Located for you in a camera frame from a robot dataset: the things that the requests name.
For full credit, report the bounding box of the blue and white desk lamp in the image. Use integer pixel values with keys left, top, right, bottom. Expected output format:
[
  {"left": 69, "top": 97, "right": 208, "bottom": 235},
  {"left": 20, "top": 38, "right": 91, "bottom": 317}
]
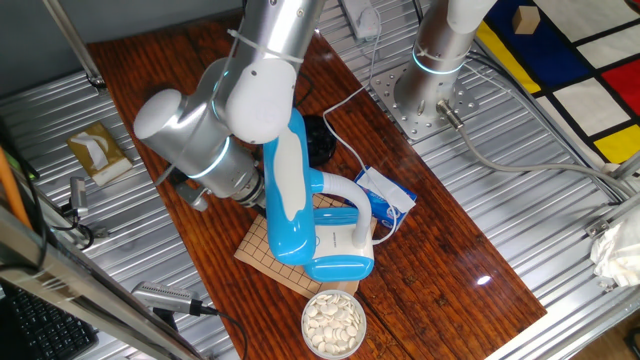
[{"left": 261, "top": 107, "right": 376, "bottom": 283}]

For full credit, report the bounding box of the black bowl of black stones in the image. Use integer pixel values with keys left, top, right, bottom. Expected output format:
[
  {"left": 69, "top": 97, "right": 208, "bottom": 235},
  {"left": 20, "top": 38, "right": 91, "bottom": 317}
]
[{"left": 301, "top": 114, "right": 338, "bottom": 168}]

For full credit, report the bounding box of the blue tissue pack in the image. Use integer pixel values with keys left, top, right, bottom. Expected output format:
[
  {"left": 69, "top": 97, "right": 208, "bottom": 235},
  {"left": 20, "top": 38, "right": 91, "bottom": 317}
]
[{"left": 352, "top": 165, "right": 418, "bottom": 229}]

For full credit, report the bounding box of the beige grid go board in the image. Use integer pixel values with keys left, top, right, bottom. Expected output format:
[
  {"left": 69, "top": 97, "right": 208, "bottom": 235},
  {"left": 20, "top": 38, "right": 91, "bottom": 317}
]
[{"left": 233, "top": 192, "right": 379, "bottom": 301}]

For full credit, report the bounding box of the white bowl of white stones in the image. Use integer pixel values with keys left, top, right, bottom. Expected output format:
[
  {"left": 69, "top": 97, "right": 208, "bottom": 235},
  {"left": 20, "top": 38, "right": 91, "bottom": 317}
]
[{"left": 300, "top": 289, "right": 368, "bottom": 360}]

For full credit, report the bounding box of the white power strip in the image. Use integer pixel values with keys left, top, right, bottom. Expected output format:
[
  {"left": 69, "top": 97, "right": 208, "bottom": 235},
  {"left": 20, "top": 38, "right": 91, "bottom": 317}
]
[{"left": 339, "top": 0, "right": 382, "bottom": 41}]

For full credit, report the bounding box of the small cardboard box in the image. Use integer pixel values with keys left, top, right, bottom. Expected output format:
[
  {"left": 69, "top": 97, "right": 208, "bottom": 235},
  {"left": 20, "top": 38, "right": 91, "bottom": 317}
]
[{"left": 66, "top": 121, "right": 135, "bottom": 188}]

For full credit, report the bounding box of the wooden cube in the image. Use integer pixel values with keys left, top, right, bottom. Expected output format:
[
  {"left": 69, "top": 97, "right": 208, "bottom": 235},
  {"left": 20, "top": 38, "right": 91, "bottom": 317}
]
[{"left": 511, "top": 5, "right": 543, "bottom": 36}]

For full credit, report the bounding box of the colourful block pattern mat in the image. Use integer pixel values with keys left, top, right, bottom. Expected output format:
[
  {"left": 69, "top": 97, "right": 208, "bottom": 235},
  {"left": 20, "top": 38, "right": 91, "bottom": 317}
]
[{"left": 474, "top": 0, "right": 640, "bottom": 167}]

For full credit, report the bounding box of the crumpled white cloth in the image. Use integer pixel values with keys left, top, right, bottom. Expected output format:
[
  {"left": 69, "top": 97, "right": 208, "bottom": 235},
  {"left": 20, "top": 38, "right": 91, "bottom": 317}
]
[{"left": 589, "top": 218, "right": 640, "bottom": 289}]

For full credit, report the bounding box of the orange pole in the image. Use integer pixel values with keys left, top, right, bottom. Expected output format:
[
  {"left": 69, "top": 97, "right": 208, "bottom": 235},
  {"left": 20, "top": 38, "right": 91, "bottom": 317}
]
[{"left": 0, "top": 146, "right": 32, "bottom": 232}]

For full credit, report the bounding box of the black keyboard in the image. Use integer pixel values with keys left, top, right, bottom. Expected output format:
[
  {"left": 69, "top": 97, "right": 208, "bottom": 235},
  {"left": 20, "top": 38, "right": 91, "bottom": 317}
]
[{"left": 0, "top": 283, "right": 100, "bottom": 360}]

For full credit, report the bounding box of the white lamp power cable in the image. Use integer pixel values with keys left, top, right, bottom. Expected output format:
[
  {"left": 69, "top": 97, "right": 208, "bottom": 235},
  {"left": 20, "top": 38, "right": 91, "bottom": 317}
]
[{"left": 321, "top": 6, "right": 402, "bottom": 247}]

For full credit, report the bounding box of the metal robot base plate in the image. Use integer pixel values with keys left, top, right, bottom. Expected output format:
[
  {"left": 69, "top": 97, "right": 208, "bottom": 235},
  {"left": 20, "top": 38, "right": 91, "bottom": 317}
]
[{"left": 369, "top": 61, "right": 481, "bottom": 142}]

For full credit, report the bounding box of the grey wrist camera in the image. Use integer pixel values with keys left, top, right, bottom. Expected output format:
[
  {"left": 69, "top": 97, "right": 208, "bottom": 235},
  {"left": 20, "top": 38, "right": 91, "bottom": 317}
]
[{"left": 174, "top": 181, "right": 211, "bottom": 213}]

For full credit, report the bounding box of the black camera cable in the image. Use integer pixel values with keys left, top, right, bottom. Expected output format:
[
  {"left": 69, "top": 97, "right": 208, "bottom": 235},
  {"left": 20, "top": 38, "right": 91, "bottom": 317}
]
[{"left": 198, "top": 303, "right": 250, "bottom": 360}]

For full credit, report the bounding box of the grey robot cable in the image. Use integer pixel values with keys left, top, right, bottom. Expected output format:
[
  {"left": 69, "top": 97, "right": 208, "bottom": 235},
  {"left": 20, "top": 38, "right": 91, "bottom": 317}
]
[{"left": 435, "top": 99, "right": 637, "bottom": 200}]

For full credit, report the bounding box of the ribbed silver camera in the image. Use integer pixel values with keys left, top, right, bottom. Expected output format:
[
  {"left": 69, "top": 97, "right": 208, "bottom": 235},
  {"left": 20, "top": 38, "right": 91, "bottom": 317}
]
[{"left": 130, "top": 280, "right": 204, "bottom": 318}]

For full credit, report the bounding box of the small silver camera on mount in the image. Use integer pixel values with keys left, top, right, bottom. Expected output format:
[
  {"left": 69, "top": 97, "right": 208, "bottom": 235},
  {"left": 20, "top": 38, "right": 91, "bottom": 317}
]
[{"left": 68, "top": 175, "right": 91, "bottom": 219}]

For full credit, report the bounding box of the aluminium frame post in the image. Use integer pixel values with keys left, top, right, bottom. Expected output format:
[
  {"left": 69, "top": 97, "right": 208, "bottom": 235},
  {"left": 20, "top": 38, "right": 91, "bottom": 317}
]
[{"left": 41, "top": 0, "right": 108, "bottom": 95}]

